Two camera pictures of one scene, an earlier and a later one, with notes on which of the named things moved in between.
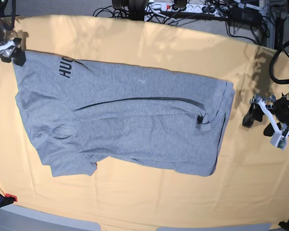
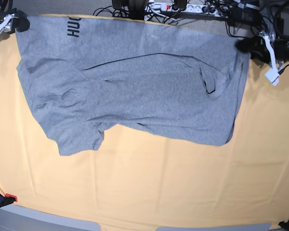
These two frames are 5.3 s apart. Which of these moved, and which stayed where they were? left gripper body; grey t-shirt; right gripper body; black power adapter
Moved: right gripper body; left gripper body; grey t-shirt
Stayed: black power adapter
